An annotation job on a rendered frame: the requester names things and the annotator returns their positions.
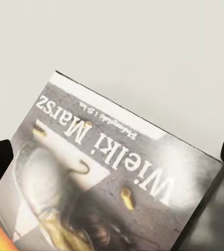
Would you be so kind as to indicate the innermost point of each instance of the bed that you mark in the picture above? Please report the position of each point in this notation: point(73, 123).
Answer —
point(160, 59)

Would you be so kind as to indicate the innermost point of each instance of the hardback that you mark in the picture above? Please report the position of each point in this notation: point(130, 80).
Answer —
point(90, 175)

